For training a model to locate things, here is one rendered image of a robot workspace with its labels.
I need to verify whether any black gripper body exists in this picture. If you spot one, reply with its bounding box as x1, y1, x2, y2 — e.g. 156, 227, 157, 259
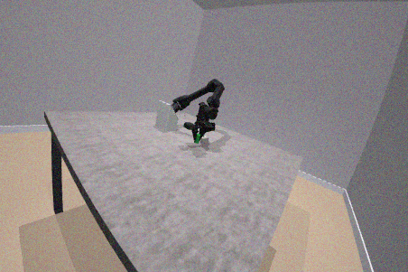
184, 114, 215, 131

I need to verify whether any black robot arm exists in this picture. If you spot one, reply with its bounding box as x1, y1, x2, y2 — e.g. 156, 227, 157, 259
172, 79, 225, 132

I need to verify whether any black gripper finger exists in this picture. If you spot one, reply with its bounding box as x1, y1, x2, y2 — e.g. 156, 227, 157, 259
191, 130, 199, 141
199, 128, 208, 140

